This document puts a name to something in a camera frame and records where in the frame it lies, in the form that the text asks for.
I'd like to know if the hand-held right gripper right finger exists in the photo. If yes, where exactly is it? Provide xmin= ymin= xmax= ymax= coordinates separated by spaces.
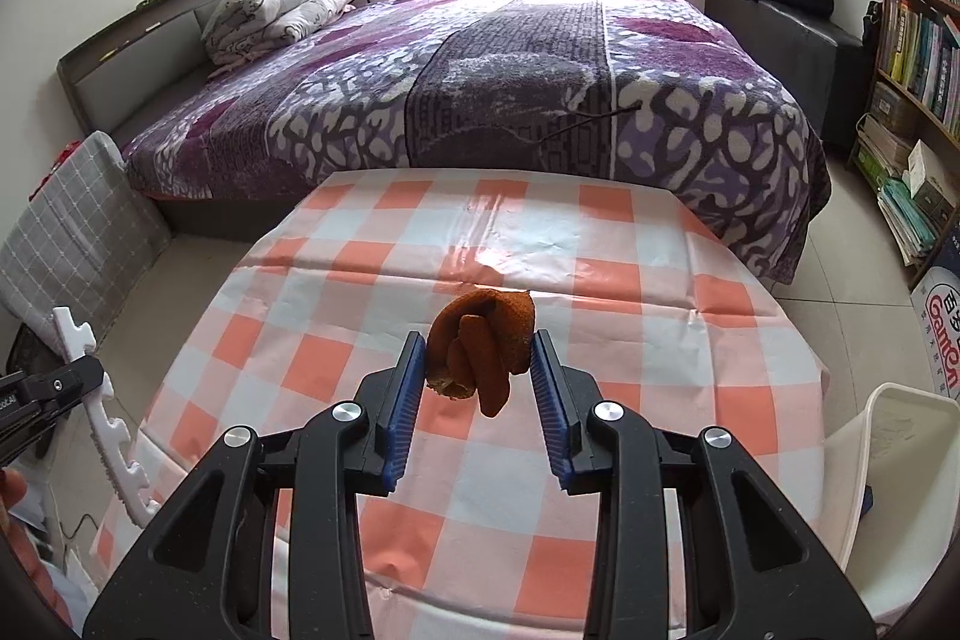
xmin=531 ymin=329 xmax=877 ymax=640

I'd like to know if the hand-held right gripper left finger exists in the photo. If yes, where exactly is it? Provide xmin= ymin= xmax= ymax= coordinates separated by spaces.
xmin=82 ymin=331 xmax=427 ymax=640

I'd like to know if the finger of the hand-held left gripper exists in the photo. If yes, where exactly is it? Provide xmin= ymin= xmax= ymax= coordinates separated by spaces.
xmin=0 ymin=355 xmax=106 ymax=462

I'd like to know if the white toothed foam strip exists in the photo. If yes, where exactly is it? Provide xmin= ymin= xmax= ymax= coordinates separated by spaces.
xmin=50 ymin=305 xmax=163 ymax=530

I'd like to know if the orange peel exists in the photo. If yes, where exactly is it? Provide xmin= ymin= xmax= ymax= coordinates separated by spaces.
xmin=424 ymin=288 xmax=538 ymax=420

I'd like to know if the white plastic bin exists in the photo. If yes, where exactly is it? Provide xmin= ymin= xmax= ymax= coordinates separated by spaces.
xmin=823 ymin=382 xmax=960 ymax=627

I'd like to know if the person's left hand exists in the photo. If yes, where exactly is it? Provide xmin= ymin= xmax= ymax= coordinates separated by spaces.
xmin=0 ymin=467 xmax=25 ymax=540

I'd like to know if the grey checked cushion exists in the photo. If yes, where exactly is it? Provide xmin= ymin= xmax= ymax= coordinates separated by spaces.
xmin=0 ymin=130 xmax=175 ymax=320

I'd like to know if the orange checked tablecloth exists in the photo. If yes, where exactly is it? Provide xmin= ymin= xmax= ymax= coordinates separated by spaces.
xmin=90 ymin=169 xmax=833 ymax=640

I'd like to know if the grey bed headboard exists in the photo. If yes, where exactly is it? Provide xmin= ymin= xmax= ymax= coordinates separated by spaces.
xmin=55 ymin=0 xmax=284 ymax=133

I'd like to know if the purple patterned blanket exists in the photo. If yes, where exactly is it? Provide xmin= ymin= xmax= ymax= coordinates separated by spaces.
xmin=120 ymin=0 xmax=833 ymax=287

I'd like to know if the blue white cardboard box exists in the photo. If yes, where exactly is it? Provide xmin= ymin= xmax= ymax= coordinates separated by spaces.
xmin=908 ymin=233 xmax=960 ymax=402

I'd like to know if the stack of green booklets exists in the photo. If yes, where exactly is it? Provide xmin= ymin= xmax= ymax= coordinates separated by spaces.
xmin=872 ymin=175 xmax=940 ymax=271

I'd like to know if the folded grey patterned quilt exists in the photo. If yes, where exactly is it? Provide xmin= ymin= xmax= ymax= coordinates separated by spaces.
xmin=200 ymin=0 xmax=362 ymax=69

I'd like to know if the black leather bench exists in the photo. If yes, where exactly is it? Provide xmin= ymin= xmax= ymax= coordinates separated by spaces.
xmin=703 ymin=0 xmax=872 ymax=145

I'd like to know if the stack of shelf books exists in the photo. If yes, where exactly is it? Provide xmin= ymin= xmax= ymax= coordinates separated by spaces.
xmin=855 ymin=83 xmax=925 ymax=193

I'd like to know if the white tissue box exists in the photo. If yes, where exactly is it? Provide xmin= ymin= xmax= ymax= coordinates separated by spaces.
xmin=902 ymin=139 xmax=959 ymax=215

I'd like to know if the small black hanging bag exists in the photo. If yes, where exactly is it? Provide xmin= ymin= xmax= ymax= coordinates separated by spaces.
xmin=861 ymin=0 xmax=887 ymax=50

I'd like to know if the row of thick books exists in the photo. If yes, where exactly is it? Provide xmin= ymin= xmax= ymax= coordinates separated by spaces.
xmin=876 ymin=0 xmax=960 ymax=122

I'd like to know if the black cable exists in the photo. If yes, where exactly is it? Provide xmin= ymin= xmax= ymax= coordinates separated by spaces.
xmin=541 ymin=103 xmax=647 ymax=145

